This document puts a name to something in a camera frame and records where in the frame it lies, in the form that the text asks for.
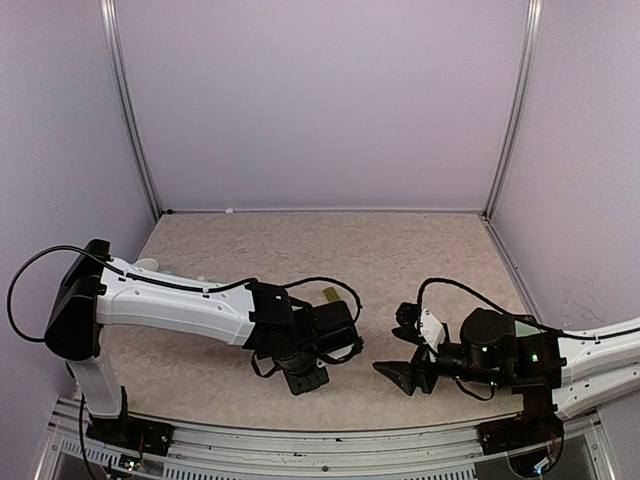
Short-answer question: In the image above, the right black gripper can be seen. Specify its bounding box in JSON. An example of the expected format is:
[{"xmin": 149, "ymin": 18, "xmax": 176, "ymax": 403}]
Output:
[{"xmin": 374, "ymin": 342, "xmax": 506, "ymax": 397}]

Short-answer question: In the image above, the green weekly pill organizer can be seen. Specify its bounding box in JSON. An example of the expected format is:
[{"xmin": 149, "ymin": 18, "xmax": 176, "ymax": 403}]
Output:
[{"xmin": 323, "ymin": 287, "xmax": 342, "ymax": 303}]

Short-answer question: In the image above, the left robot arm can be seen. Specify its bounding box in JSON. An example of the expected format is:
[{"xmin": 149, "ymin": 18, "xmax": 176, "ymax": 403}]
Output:
[{"xmin": 44, "ymin": 239, "xmax": 364, "ymax": 445}]

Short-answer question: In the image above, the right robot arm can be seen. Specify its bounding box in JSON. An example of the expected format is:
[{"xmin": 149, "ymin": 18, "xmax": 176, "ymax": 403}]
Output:
[{"xmin": 373, "ymin": 303, "xmax": 639, "ymax": 444}]

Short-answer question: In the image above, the pale green bowl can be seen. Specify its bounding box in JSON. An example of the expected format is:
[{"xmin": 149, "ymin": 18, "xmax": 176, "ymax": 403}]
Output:
[{"xmin": 514, "ymin": 321, "xmax": 542, "ymax": 337}]

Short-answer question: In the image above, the light blue mug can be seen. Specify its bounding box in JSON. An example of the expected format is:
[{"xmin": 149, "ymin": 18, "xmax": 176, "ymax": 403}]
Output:
[{"xmin": 134, "ymin": 258, "xmax": 173, "ymax": 275}]

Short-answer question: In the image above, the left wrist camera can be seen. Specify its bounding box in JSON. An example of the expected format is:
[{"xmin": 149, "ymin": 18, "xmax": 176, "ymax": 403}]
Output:
[{"xmin": 318, "ymin": 337, "xmax": 364, "ymax": 365}]

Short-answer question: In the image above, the front aluminium rail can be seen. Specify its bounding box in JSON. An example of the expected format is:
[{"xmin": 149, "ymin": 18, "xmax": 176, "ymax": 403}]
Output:
[{"xmin": 35, "ymin": 405, "xmax": 614, "ymax": 479}]

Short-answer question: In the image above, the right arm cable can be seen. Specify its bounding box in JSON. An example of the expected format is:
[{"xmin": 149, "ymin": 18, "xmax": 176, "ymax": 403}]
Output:
[{"xmin": 415, "ymin": 277, "xmax": 640, "ymax": 401}]

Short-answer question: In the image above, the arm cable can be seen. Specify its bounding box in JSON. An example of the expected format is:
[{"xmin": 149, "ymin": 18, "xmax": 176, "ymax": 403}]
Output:
[
  {"xmin": 7, "ymin": 243, "xmax": 365, "ymax": 381},
  {"xmin": 415, "ymin": 277, "xmax": 640, "ymax": 401}
]

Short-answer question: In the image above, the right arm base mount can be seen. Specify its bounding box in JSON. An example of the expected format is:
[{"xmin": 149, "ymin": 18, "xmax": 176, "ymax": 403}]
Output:
[{"xmin": 476, "ymin": 411, "xmax": 564, "ymax": 455}]

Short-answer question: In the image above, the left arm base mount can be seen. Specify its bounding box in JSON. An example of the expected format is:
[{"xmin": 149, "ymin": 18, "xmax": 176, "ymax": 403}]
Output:
[{"xmin": 86, "ymin": 415, "xmax": 174, "ymax": 457}]

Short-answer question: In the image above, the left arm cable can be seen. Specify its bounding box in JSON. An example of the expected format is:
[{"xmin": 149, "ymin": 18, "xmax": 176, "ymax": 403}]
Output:
[{"xmin": 7, "ymin": 243, "xmax": 365, "ymax": 381}]

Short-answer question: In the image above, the right aluminium frame post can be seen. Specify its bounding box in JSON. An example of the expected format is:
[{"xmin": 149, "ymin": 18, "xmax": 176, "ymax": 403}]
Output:
[{"xmin": 483, "ymin": 0, "xmax": 543, "ymax": 223}]

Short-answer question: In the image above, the aluminium frame post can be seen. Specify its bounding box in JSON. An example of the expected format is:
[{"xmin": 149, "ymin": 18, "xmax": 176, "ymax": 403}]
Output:
[
  {"xmin": 483, "ymin": 0, "xmax": 543, "ymax": 223},
  {"xmin": 99, "ymin": 0, "xmax": 163, "ymax": 223}
]

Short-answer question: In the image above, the left aluminium frame post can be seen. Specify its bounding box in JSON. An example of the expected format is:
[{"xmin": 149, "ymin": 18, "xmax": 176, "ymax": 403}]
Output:
[{"xmin": 99, "ymin": 0, "xmax": 163, "ymax": 223}]

